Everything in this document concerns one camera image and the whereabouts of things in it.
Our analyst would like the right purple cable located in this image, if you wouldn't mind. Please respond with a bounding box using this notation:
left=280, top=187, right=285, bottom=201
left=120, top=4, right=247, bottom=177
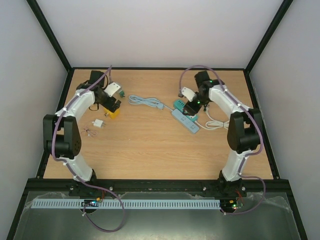
left=177, top=64, right=267, bottom=216

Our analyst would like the light blue slotted cable duct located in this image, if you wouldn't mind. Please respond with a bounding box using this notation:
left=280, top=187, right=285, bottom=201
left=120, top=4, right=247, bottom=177
left=31, top=198, right=221, bottom=210

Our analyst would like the white plug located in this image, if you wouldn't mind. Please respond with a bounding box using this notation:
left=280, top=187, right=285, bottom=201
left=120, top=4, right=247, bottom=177
left=92, top=119, right=105, bottom=128

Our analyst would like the purple cable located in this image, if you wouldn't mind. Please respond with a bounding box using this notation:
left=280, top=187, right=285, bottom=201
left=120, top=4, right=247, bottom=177
left=177, top=64, right=267, bottom=216
left=50, top=65, right=126, bottom=232

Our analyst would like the teal power strip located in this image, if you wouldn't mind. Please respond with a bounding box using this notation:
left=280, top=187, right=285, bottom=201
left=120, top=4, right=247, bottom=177
left=173, top=99, right=199, bottom=122

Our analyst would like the green charger plug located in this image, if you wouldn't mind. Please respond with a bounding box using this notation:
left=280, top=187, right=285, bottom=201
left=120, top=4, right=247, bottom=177
left=119, top=90, right=125, bottom=98

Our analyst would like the thin pink charging cable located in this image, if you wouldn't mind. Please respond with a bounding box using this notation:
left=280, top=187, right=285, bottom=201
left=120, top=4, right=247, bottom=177
left=81, top=124, right=98, bottom=138

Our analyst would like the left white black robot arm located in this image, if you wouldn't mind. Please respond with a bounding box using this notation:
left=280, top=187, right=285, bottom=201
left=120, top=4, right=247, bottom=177
left=43, top=67, right=122, bottom=182

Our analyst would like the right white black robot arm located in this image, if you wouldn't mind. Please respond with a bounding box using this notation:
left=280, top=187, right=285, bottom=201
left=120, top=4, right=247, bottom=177
left=179, top=71, right=264, bottom=196

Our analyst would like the light blue power strip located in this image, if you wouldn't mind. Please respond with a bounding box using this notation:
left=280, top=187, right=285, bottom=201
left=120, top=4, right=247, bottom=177
left=171, top=109, right=200, bottom=134

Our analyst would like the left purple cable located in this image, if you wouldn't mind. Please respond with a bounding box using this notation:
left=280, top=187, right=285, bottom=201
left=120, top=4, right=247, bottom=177
left=50, top=65, right=126, bottom=232

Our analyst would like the black aluminium frame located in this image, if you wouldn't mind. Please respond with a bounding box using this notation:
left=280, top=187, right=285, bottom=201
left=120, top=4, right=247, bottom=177
left=7, top=0, right=307, bottom=240

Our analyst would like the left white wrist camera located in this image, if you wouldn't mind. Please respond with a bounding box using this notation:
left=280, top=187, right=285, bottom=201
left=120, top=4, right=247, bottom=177
left=103, top=82, right=122, bottom=97

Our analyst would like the yellow cube adapter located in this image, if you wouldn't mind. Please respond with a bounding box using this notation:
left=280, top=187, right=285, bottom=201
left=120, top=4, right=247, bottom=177
left=103, top=108, right=120, bottom=119

